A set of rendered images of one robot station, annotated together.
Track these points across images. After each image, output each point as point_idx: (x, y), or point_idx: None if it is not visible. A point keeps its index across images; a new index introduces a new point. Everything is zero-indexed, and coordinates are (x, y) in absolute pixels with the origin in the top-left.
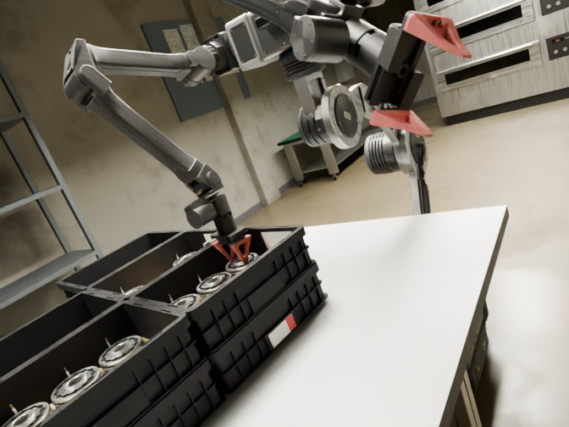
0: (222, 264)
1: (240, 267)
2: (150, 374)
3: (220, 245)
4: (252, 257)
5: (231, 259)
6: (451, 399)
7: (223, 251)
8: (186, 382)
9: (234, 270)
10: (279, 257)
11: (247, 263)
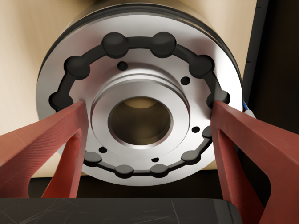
0: (288, 69)
1: (59, 60)
2: None
3: (279, 192)
4: (102, 158)
5: (215, 112)
6: None
7: (248, 144)
8: None
9: (90, 20)
10: None
11: (69, 105)
